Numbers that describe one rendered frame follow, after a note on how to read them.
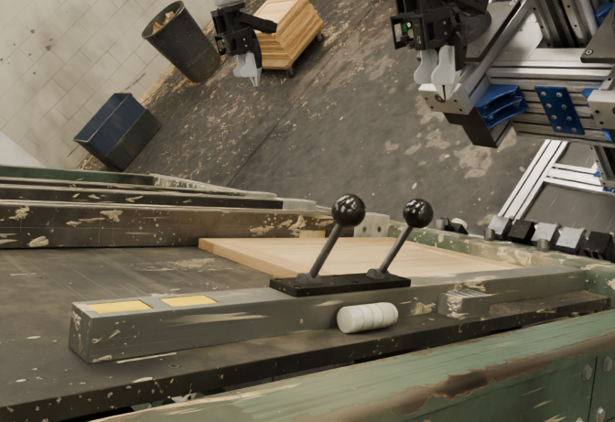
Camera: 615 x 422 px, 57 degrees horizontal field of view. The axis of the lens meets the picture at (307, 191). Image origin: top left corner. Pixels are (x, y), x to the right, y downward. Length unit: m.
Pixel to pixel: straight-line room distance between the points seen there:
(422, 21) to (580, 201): 1.46
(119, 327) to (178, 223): 0.60
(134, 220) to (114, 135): 4.38
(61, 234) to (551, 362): 0.77
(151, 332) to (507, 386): 0.30
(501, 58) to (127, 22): 5.26
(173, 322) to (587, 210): 1.83
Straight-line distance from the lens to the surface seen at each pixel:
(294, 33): 4.51
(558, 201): 2.27
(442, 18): 0.91
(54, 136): 6.38
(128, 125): 5.48
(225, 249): 1.04
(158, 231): 1.09
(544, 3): 1.63
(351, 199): 0.61
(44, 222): 1.02
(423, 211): 0.69
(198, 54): 5.63
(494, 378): 0.46
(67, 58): 6.37
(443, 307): 0.82
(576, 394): 0.62
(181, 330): 0.56
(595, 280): 1.23
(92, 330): 0.52
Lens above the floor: 1.91
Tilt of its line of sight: 34 degrees down
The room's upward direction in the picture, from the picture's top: 42 degrees counter-clockwise
